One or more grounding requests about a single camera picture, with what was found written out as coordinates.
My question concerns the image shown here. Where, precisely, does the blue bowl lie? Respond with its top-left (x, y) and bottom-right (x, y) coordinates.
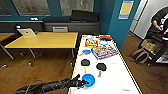
top-left (81, 73), bottom-right (97, 89)

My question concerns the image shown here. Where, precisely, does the white table with dishes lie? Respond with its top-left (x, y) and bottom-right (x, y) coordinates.
top-left (67, 34), bottom-right (141, 94)

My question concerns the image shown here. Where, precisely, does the blue table tennis paddle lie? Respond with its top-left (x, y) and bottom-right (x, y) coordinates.
top-left (79, 49), bottom-right (92, 57)

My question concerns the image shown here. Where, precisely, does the colourful game box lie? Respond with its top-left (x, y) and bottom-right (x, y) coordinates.
top-left (91, 45), bottom-right (120, 61)

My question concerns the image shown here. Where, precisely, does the orange snack pack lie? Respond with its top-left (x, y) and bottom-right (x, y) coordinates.
top-left (84, 37), bottom-right (100, 49)

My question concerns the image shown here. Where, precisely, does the small blue item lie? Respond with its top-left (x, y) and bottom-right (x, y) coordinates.
top-left (98, 39), bottom-right (111, 47)

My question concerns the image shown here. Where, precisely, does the red flat item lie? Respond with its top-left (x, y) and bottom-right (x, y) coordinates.
top-left (99, 35), bottom-right (112, 41)

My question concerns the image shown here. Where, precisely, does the long wooden table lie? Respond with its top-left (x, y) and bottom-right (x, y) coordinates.
top-left (0, 32), bottom-right (16, 61)
top-left (4, 31), bottom-right (80, 68)

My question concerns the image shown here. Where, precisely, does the black sofa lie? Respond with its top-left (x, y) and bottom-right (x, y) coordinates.
top-left (0, 9), bottom-right (101, 35)

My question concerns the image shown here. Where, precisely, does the white laptop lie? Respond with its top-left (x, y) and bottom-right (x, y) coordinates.
top-left (17, 28), bottom-right (38, 37)

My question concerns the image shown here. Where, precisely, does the brown cardboard box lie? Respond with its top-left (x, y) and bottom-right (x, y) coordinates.
top-left (141, 39), bottom-right (161, 53)

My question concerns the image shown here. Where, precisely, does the black wheeled cart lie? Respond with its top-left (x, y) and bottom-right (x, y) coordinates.
top-left (145, 28), bottom-right (168, 67)

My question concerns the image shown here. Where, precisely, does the person in dark shirt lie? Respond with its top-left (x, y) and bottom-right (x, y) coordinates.
top-left (149, 6), bottom-right (168, 38)

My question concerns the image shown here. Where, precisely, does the large wall window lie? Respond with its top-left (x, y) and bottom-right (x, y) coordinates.
top-left (11, 0), bottom-right (52, 17)
top-left (0, 0), bottom-right (13, 17)
top-left (59, 0), bottom-right (96, 16)

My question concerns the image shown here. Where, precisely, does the yellow wall sign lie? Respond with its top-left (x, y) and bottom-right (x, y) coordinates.
top-left (117, 0), bottom-right (135, 22)

